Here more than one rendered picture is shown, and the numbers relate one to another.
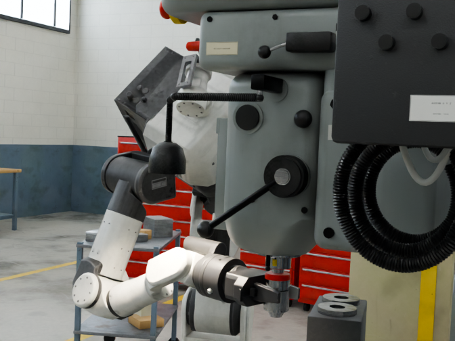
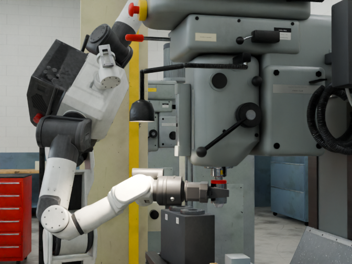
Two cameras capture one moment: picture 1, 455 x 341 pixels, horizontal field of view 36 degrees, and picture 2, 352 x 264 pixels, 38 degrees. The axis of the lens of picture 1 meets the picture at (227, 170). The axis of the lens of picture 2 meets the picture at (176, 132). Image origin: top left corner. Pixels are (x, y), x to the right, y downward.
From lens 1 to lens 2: 0.97 m
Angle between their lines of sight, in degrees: 39
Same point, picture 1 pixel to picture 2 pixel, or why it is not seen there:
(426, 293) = (133, 219)
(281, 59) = (243, 46)
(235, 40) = (214, 32)
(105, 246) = (59, 184)
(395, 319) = (113, 240)
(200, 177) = (100, 132)
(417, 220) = not seen: hidden behind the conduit
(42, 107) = not seen: outside the picture
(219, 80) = not seen: hidden behind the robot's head
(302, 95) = (251, 67)
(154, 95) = (62, 73)
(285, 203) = (244, 132)
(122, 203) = (67, 151)
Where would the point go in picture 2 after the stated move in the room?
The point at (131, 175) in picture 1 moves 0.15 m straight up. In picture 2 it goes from (70, 130) to (70, 81)
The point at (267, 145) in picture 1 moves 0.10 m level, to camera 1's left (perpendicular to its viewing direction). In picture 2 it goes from (231, 97) to (205, 95)
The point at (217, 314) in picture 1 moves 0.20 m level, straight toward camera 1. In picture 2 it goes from (79, 238) to (106, 246)
